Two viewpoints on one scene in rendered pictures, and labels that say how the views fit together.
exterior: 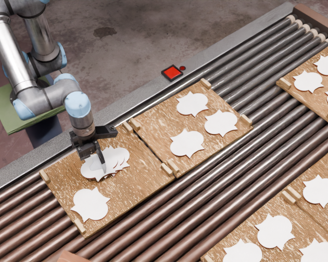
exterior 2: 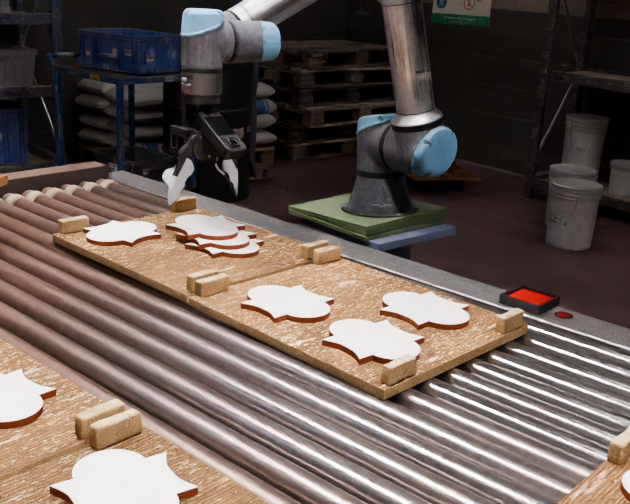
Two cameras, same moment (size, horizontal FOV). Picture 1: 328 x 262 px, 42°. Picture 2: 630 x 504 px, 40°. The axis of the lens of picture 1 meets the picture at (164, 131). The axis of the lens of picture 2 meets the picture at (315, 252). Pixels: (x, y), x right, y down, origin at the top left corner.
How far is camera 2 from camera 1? 1.81 m
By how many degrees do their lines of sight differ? 69
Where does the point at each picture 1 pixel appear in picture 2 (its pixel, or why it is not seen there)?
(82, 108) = (186, 15)
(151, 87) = (465, 284)
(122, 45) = not seen: outside the picture
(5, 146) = not seen: hidden behind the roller
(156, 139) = (295, 279)
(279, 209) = (67, 414)
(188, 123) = (357, 308)
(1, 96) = not seen: hidden behind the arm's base
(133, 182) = (172, 261)
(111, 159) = (219, 231)
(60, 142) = (271, 223)
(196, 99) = (443, 311)
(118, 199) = (131, 252)
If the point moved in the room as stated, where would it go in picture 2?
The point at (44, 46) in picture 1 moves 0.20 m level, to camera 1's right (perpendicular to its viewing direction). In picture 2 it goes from (396, 86) to (423, 100)
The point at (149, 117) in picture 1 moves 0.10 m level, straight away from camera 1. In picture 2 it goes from (359, 272) to (412, 271)
